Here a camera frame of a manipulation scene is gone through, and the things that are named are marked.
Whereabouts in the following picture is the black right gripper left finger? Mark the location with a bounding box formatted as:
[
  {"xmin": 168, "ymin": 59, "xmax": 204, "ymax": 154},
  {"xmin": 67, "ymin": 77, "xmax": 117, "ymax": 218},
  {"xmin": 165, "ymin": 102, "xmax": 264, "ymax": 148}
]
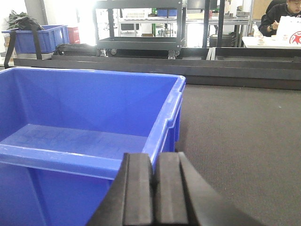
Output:
[{"xmin": 86, "ymin": 153, "xmax": 153, "ymax": 226}]

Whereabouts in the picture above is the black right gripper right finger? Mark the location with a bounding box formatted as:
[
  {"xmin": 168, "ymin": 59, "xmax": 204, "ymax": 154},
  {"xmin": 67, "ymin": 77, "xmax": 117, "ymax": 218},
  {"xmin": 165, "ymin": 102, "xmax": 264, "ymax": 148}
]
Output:
[{"xmin": 154, "ymin": 152, "xmax": 262, "ymax": 226}]

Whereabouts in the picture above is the large blue plastic bin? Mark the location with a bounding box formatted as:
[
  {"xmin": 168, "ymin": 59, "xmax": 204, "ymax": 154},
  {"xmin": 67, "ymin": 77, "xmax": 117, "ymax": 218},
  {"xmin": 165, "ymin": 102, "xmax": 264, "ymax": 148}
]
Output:
[{"xmin": 0, "ymin": 67, "xmax": 185, "ymax": 226}]

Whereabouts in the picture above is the small blue background bin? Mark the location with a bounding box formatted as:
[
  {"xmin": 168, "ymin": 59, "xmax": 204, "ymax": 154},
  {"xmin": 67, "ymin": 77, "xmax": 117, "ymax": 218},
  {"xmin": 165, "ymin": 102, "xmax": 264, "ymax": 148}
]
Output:
[{"xmin": 1, "ymin": 24, "xmax": 69, "ymax": 54}]

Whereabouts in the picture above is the black metal utility cart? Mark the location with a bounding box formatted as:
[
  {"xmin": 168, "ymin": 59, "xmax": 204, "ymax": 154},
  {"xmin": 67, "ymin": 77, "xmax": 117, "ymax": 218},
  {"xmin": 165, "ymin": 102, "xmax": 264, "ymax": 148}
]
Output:
[{"xmin": 92, "ymin": 0, "xmax": 187, "ymax": 59}]

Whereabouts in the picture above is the black bag on floor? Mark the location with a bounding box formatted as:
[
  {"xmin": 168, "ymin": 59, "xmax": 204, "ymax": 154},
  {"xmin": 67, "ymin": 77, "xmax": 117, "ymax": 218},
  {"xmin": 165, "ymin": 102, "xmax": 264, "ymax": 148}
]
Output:
[{"xmin": 53, "ymin": 44, "xmax": 100, "ymax": 57}]

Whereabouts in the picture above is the red box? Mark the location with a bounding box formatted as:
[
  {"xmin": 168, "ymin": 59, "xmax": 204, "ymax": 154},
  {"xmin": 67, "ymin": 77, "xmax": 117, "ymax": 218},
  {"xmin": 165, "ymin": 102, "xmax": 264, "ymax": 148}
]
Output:
[{"xmin": 67, "ymin": 27, "xmax": 80, "ymax": 44}]

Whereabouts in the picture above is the white table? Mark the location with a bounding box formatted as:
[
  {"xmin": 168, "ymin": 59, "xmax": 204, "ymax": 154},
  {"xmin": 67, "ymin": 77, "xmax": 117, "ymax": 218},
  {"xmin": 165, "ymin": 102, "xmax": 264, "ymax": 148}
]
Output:
[{"xmin": 242, "ymin": 36, "xmax": 301, "ymax": 49}]

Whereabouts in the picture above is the seated person in black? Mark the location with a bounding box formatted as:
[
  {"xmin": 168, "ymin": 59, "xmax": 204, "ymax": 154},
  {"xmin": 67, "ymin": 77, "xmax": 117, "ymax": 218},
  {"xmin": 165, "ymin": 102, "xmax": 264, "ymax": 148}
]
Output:
[{"xmin": 259, "ymin": 0, "xmax": 301, "ymax": 37}]

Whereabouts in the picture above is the white paper bag red logo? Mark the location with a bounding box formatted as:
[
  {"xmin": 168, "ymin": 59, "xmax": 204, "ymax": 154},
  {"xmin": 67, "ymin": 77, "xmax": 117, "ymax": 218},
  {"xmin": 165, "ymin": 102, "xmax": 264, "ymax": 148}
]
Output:
[{"xmin": 276, "ymin": 16, "xmax": 301, "ymax": 45}]

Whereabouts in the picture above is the green potted plant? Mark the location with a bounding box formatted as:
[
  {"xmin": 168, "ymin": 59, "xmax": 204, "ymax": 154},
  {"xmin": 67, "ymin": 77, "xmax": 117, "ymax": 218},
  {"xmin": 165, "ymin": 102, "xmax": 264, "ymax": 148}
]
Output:
[{"xmin": 7, "ymin": 10, "xmax": 45, "ymax": 31}]

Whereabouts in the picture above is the black table edge rail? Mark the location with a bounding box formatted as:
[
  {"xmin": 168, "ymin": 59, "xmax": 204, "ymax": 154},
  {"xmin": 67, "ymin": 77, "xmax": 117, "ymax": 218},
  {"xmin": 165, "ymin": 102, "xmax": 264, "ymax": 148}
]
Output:
[{"xmin": 14, "ymin": 47, "xmax": 301, "ymax": 90}]

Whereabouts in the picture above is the black strap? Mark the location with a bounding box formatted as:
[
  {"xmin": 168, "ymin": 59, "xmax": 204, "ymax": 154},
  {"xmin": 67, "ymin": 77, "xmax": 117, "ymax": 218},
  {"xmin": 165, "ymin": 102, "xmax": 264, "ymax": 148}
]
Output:
[{"xmin": 3, "ymin": 30, "xmax": 16, "ymax": 69}]

